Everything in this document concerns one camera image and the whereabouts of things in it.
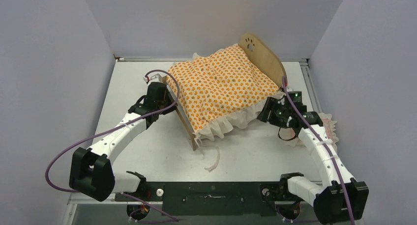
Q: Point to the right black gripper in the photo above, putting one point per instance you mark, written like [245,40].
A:
[273,103]

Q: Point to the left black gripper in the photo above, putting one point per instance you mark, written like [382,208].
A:
[168,98]

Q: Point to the orange patterned pet mattress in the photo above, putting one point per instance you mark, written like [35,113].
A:
[221,87]

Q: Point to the wooden pet bed frame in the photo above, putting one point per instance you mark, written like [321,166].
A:
[260,54]

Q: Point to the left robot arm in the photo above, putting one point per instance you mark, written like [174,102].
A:
[91,170]

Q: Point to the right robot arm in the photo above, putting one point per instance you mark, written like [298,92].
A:
[340,197]

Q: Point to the pink frilled small pillow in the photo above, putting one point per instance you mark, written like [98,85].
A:
[328,123]

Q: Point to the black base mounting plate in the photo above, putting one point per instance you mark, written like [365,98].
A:
[217,198]

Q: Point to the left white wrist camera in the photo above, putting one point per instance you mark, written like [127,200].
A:
[153,78]

